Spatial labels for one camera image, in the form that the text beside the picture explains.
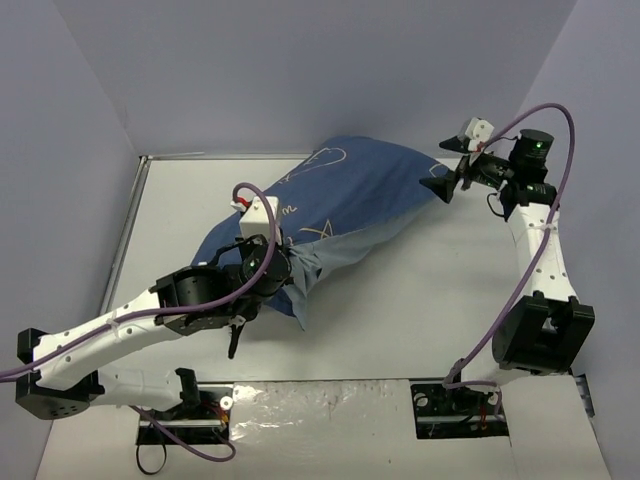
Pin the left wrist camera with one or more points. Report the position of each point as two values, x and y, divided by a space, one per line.
254 219

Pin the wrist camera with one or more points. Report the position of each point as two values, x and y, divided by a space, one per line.
254 219
476 133

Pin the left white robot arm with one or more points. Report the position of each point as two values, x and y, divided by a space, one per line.
70 371

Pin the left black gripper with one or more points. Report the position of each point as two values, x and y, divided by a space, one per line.
279 273

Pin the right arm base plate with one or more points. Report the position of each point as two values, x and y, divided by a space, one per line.
442 414

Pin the blue patterned pillowcase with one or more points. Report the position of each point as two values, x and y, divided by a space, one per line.
349 196

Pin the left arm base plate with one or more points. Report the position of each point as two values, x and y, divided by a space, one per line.
205 424

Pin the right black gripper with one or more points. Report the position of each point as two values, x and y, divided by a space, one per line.
463 166

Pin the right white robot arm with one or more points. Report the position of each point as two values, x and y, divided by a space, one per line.
543 326

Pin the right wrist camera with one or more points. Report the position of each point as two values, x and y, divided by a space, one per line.
476 133

